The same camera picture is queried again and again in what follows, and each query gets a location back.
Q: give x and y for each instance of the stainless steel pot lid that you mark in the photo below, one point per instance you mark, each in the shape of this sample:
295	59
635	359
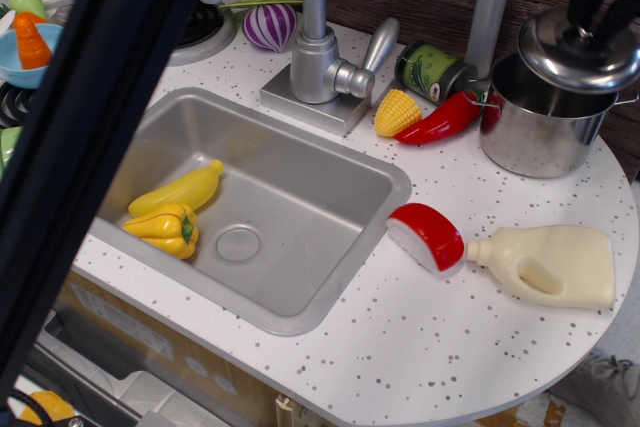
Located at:
570	58

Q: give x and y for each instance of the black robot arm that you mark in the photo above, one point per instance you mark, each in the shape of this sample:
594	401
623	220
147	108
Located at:
109	60

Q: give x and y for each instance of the red chili pepper toy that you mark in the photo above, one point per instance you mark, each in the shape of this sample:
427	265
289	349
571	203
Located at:
452	117

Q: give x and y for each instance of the green label food can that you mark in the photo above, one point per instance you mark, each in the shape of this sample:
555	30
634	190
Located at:
431	72

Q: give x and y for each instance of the yellow corn cob toy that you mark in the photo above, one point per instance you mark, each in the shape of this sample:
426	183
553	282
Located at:
396	112

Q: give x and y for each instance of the cream plastic jug bottle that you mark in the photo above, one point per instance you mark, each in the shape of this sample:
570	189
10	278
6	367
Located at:
557	266

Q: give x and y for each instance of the red white cheese wedge toy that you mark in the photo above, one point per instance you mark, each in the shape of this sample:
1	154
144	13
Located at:
428	236

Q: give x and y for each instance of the silver toy faucet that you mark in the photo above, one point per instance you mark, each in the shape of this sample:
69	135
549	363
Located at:
319	87

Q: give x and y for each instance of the purple white onion toy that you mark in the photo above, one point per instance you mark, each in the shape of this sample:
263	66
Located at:
268	24

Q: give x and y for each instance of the grey shoe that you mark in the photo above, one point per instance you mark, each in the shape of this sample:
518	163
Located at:
604	386

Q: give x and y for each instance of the silver sink basin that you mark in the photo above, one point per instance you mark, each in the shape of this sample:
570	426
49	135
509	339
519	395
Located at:
294	218

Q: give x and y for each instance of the yellow squash toy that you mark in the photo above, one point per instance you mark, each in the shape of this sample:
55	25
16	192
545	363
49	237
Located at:
193	189

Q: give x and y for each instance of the yellow bell pepper toy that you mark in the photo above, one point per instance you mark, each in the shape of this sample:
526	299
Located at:
171	228

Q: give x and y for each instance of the silver stove knob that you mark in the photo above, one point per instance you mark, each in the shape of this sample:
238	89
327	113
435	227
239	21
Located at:
61	15

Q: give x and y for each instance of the orange carrot toy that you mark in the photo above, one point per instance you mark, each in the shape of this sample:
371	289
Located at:
33	51

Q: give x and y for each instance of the light green pear toy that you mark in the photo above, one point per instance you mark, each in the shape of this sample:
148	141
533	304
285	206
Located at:
35	7

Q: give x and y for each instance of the front left stove burner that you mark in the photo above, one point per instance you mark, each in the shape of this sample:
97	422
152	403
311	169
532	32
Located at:
15	104

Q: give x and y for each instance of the light blue bowl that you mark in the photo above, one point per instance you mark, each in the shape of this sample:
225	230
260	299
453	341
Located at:
11	68

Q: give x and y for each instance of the green cabbage toy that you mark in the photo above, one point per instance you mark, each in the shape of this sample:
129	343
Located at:
9	139

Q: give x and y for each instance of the orange toy below counter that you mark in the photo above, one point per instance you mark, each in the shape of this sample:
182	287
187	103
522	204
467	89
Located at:
55	406

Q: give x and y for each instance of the grey vertical post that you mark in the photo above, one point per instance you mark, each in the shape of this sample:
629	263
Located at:
483	35

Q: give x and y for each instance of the silver oven door handle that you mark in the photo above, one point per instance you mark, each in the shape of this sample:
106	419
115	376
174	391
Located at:
91	377

